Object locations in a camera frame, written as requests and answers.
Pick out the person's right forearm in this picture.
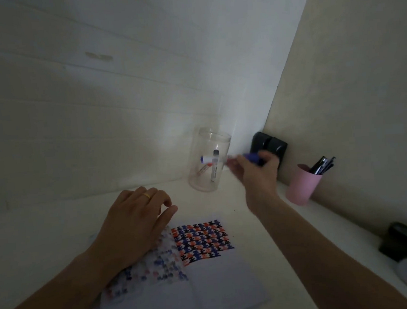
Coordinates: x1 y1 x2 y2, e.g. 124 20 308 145
246 183 407 309

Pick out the person's left forearm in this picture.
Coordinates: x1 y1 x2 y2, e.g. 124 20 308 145
0 247 114 309

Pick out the red cap white marker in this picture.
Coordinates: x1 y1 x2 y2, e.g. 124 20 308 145
196 162 213 177

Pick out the person's left hand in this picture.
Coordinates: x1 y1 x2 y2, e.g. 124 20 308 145
83 184 184 286

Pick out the pink cup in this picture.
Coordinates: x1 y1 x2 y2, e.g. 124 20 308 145
283 162 326 207

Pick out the purple marker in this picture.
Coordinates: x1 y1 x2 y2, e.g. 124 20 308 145
226 151 267 169

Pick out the person's right hand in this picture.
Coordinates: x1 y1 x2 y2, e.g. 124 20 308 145
226 150 286 217

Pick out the black cap white marker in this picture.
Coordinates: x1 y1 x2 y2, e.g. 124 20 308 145
208 149 223 182

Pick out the notebook with coloured pattern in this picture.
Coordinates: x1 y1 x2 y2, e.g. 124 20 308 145
89 209 273 309

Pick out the black pen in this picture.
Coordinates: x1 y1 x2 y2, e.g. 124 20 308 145
308 156 329 175
318 156 338 175

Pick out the clear plastic jar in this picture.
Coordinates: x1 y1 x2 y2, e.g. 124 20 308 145
184 124 236 194

